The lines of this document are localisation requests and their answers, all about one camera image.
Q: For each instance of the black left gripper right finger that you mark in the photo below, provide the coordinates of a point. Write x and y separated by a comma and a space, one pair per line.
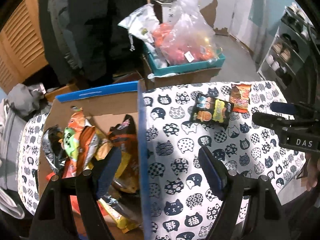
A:
265, 218

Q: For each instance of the brown cardboard box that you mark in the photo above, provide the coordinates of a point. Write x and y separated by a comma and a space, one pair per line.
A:
199, 76

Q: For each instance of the cat pattern tablecloth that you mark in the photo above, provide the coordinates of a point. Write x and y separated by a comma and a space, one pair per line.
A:
178, 202

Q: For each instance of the wooden louvre door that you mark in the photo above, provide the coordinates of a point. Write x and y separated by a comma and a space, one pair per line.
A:
22, 50

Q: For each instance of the orange chip bag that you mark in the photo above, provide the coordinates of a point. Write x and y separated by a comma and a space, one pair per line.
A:
124, 136

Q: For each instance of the clear plastic bag of fruit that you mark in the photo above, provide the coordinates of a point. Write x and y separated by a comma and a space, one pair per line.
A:
187, 38

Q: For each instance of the blue cardboard box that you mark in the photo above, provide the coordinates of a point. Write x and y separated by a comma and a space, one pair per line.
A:
104, 107

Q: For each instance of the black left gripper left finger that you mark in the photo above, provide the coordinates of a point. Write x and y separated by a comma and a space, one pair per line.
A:
54, 216

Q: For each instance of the green label spicy snack bag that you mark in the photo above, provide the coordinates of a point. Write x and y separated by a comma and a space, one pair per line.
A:
80, 142

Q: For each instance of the teal tray box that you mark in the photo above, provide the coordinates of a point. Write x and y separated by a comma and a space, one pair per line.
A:
185, 66

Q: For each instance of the grey clothes pile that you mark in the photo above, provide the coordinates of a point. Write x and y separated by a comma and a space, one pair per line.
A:
23, 114

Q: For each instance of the yellow snack bar packet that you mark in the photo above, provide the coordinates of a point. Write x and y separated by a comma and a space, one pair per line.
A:
112, 216

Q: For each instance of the black yellow small snack bag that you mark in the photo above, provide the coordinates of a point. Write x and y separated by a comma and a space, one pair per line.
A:
211, 111

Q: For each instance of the gold cracker snack bag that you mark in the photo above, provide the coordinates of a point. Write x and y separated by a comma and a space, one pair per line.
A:
102, 147

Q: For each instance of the shoe rack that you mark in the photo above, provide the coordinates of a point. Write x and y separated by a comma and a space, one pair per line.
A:
288, 60

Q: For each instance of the small orange snack packet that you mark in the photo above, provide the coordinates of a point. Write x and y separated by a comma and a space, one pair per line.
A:
239, 97

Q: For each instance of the white printed drawstring bag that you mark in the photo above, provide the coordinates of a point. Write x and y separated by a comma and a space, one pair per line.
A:
140, 24

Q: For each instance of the person's right hand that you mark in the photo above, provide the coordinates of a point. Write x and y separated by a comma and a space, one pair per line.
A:
312, 170

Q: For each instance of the dark hanging coats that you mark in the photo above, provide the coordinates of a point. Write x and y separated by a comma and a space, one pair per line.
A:
83, 39

